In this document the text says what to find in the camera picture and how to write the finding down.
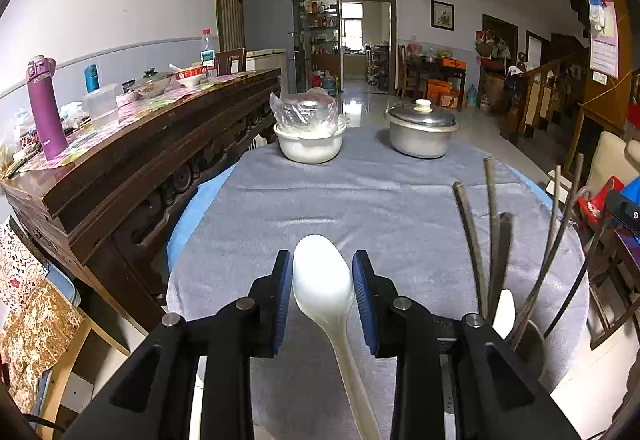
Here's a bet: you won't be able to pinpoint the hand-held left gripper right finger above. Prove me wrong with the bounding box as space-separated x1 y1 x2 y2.
351 250 581 440

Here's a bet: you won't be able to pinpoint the white patterned cloth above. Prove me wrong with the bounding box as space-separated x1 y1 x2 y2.
0 215 48 311

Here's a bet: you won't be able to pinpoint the purple thermos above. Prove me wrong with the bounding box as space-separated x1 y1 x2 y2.
26 55 68 161

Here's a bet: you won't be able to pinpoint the perforated metal utensil holder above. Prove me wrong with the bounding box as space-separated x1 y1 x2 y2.
487 317 547 396

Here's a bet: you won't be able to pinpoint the pantry shelf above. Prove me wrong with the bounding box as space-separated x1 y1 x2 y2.
302 0 343 96

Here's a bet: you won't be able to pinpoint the clear plastic container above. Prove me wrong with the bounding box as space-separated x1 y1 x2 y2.
81 83 121 128

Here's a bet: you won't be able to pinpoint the bundle of dark chopsticks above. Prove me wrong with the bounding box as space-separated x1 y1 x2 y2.
452 152 591 351

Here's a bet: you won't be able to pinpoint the golden floral cloth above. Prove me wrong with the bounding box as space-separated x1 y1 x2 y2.
0 280 83 416

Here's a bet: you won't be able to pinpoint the red plastic chair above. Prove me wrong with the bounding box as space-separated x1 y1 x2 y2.
575 175 626 226

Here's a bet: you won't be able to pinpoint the red capped water bottle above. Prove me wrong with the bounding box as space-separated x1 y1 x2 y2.
200 28 219 76

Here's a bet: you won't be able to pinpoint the glass lidded bowl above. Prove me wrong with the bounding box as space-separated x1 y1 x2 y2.
134 67 173 97

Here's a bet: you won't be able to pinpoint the brown wooden chair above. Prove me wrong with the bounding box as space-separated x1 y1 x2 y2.
216 47 247 77

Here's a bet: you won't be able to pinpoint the white basin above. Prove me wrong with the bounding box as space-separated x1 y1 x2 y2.
273 120 347 165

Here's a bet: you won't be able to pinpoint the orange box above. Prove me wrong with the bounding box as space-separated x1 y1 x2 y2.
425 79 453 105

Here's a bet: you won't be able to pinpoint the dark wooden table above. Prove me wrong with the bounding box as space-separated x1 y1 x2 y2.
405 57 468 108

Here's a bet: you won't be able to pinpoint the dark wooden chair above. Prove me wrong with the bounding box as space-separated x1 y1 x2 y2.
582 215 640 351

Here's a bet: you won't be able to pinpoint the red and white bowl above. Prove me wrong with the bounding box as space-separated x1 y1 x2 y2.
172 64 211 87

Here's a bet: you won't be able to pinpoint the wall calendar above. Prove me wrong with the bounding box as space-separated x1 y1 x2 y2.
589 0 621 80

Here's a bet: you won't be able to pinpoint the grey refrigerator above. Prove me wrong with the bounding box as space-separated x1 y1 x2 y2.
242 0 307 93

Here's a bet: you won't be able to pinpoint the wooden stair railing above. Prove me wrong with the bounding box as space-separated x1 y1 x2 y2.
502 52 586 146

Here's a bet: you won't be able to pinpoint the framed picture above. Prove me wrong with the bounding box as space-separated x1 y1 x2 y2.
431 0 456 31

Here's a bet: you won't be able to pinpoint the floral checkered cloth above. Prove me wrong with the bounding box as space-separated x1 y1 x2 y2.
10 72 251 176

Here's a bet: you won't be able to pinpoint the aluminium pot lid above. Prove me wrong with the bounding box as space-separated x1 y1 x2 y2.
383 99 461 132

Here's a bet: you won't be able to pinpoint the blue table cover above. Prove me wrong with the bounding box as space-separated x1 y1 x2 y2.
166 160 551 271

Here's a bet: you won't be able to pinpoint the aluminium pot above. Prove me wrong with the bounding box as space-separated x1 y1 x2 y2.
387 120 458 159

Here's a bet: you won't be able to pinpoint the white chest freezer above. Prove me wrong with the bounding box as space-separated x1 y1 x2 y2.
245 48 288 93

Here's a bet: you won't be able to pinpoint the beige armchair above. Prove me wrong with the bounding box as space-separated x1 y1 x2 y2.
582 130 640 201

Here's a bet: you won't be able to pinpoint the clear plastic bag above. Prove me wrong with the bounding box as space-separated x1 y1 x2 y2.
269 90 346 133

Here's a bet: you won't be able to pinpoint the grey tablecloth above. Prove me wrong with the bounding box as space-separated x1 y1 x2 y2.
165 125 591 440

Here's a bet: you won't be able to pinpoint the carved wooden sideboard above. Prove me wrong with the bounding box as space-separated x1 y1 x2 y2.
2 68 283 336

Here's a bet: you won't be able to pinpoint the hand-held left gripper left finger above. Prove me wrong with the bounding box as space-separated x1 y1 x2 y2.
65 249 294 440

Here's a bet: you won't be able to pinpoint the plastic food bags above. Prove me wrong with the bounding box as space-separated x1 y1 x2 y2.
0 107 41 176

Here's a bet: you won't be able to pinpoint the person's blue jacket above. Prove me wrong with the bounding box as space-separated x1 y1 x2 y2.
620 175 640 211

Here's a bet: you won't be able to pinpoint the white stool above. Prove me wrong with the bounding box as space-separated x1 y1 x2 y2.
550 176 576 211

